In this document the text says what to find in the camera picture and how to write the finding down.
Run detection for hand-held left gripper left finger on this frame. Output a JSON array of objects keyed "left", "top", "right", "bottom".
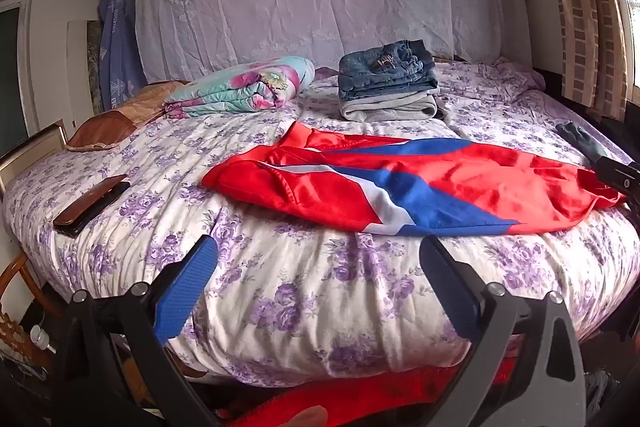
[{"left": 52, "top": 234, "right": 221, "bottom": 427}]

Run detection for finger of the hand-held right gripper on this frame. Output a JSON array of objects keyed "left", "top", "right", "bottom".
[{"left": 595, "top": 155, "right": 640, "bottom": 202}]

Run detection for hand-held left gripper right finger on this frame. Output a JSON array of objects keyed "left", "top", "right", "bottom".
[{"left": 419, "top": 234, "right": 588, "bottom": 427}]

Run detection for red blue white pants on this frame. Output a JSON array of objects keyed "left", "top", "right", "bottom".
[{"left": 201, "top": 121, "right": 628, "bottom": 238}]

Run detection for dark green pants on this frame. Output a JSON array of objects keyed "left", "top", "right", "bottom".
[{"left": 556, "top": 121, "right": 610, "bottom": 160}]

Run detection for folded grey pants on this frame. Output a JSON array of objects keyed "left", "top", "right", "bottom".
[{"left": 339, "top": 93, "right": 441, "bottom": 124}]

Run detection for brown wallet phone case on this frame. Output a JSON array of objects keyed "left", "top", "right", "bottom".
[{"left": 55, "top": 181, "right": 132, "bottom": 239}]

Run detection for purple floral bedspread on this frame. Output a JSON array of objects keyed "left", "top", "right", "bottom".
[{"left": 2, "top": 57, "right": 636, "bottom": 388}]

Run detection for red knit cloth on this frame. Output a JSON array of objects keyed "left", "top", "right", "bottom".
[{"left": 220, "top": 357, "right": 516, "bottom": 427}]

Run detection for brown leather wallet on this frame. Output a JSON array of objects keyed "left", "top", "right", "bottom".
[{"left": 52, "top": 174, "right": 128, "bottom": 228}]

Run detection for wooden chair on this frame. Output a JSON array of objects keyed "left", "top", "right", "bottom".
[{"left": 0, "top": 252, "right": 56, "bottom": 373}]

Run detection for window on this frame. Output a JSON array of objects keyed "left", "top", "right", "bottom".
[{"left": 607, "top": 0, "right": 640, "bottom": 102}]

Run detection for beige patterned curtain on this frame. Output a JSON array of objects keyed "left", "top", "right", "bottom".
[{"left": 542, "top": 0, "right": 628, "bottom": 120}]

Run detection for brown pillow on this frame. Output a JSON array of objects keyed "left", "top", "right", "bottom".
[{"left": 66, "top": 80, "right": 191, "bottom": 152}]

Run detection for folded light blue jeans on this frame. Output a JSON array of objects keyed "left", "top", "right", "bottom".
[{"left": 337, "top": 74, "right": 442, "bottom": 106}]

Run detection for folded floral quilt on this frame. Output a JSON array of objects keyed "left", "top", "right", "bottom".
[{"left": 164, "top": 56, "right": 316, "bottom": 120}]

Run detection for folded dark blue jeans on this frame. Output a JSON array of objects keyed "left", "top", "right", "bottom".
[{"left": 339, "top": 40, "right": 435, "bottom": 82}]

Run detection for blue hanging cloth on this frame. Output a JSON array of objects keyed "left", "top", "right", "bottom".
[{"left": 97, "top": 0, "right": 148, "bottom": 112}]

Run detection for white framed glass door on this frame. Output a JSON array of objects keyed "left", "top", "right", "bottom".
[{"left": 0, "top": 0, "right": 41, "bottom": 158}]

